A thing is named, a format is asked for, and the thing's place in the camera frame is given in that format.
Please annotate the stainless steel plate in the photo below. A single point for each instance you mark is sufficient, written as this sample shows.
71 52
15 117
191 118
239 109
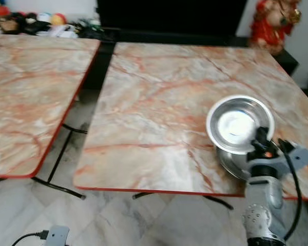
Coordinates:
231 163

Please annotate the red and gold figurine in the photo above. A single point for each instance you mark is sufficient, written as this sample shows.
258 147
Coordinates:
269 25

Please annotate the yellow and red toy ball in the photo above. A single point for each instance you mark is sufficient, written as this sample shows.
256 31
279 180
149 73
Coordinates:
58 19

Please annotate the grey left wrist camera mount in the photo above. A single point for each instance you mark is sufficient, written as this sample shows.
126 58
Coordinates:
57 236

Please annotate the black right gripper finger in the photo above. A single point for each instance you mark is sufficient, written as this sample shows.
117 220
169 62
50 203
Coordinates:
262 135

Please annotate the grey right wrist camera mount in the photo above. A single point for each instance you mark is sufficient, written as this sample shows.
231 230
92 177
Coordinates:
296 158

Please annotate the brown plush toy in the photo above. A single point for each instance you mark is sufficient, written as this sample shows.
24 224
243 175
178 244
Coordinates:
11 24

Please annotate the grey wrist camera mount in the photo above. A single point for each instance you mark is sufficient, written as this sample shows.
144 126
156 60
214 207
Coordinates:
296 158
57 236

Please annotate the black metal table frame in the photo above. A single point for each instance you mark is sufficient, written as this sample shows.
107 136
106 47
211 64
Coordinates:
59 159
215 201

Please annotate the black television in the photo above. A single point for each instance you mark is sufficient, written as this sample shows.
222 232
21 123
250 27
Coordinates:
172 15

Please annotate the stainless steel bowl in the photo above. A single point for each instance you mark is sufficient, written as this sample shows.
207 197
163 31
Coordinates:
238 125

